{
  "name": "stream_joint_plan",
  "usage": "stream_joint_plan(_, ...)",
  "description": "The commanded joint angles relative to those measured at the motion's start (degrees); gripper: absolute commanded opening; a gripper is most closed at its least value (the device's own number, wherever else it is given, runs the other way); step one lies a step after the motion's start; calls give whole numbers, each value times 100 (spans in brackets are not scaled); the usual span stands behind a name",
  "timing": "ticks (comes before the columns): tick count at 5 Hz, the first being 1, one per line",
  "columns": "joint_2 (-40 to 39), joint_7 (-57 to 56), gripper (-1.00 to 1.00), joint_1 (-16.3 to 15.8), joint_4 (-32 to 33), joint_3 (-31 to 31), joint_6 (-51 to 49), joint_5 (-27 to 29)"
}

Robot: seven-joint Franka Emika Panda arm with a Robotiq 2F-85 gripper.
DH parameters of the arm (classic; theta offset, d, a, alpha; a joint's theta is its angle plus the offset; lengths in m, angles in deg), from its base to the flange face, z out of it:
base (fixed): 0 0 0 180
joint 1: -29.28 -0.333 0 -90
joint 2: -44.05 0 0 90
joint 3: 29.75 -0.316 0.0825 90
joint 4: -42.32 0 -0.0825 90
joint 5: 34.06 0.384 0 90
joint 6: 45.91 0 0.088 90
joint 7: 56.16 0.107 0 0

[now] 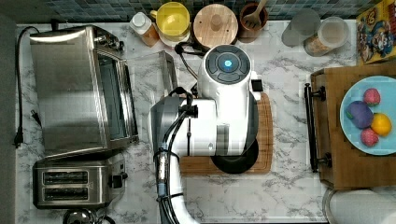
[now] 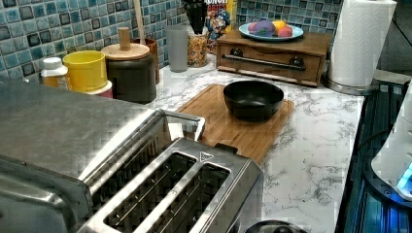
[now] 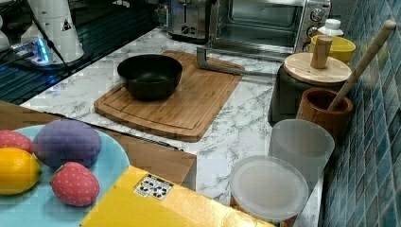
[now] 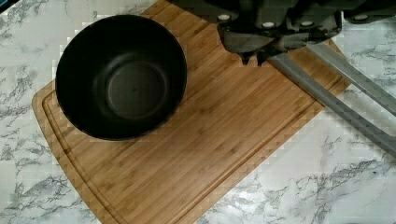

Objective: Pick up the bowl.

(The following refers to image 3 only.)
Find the black bowl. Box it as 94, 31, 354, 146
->
117, 54, 183, 100

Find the wooden cutting board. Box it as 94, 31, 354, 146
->
94, 50, 241, 142

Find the silver toaster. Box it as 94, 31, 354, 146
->
167, 0, 217, 44

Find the cereal jar with clear lid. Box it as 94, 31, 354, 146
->
229, 156, 309, 225

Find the yellow cereal box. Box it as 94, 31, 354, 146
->
80, 166, 273, 227

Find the frosted plastic cup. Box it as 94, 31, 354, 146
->
269, 119, 335, 192

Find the brown wooden utensil holder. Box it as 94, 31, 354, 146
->
296, 88, 354, 142

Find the black canister with wooden lid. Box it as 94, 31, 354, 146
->
268, 50, 351, 124

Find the purple plush fruit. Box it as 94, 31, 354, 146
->
31, 119, 101, 168

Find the red plush strawberry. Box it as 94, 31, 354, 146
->
50, 162, 100, 207
0, 130, 32, 153

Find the yellow cup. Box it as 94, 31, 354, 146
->
309, 35, 356, 69

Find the white capped spice bottle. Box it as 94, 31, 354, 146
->
318, 19, 343, 37

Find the light blue plate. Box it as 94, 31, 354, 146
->
0, 131, 130, 227

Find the yellow plush lemon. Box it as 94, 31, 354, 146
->
0, 148, 42, 195

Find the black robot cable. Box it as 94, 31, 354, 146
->
22, 0, 74, 77

